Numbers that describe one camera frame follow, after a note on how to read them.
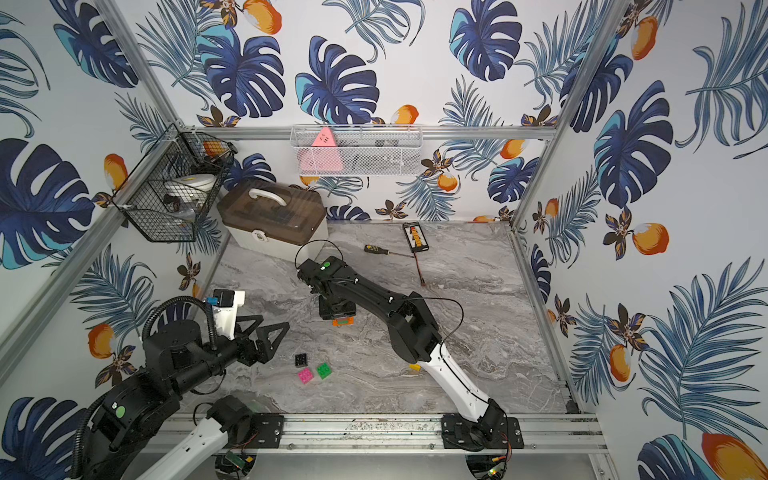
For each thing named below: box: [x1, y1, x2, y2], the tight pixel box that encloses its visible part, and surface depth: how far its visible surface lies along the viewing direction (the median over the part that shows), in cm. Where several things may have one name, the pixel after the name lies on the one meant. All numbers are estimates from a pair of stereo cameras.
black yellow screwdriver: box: [364, 244, 415, 258], surface depth 112 cm
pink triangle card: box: [297, 127, 343, 172], surface depth 92 cm
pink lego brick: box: [298, 367, 315, 384], surface depth 84 cm
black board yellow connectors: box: [402, 221, 429, 253], surface depth 116 cm
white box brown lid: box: [217, 180, 328, 263], surface depth 101 cm
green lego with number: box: [316, 362, 333, 380], surface depth 85 cm
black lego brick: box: [295, 353, 308, 368], surface depth 87 cm
